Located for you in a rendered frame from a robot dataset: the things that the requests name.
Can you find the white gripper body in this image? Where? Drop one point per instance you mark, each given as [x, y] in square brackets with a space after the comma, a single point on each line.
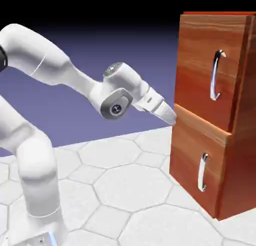
[164, 111]

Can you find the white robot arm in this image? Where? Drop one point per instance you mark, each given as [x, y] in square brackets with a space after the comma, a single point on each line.
[50, 65]

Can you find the large wooden cabinet door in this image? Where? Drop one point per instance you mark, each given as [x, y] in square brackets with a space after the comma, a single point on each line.
[198, 69]

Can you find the small wooden cabinet door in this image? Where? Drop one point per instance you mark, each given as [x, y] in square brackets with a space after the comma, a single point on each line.
[192, 161]

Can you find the brown wooden cabinet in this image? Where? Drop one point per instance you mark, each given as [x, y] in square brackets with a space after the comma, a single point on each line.
[240, 129]

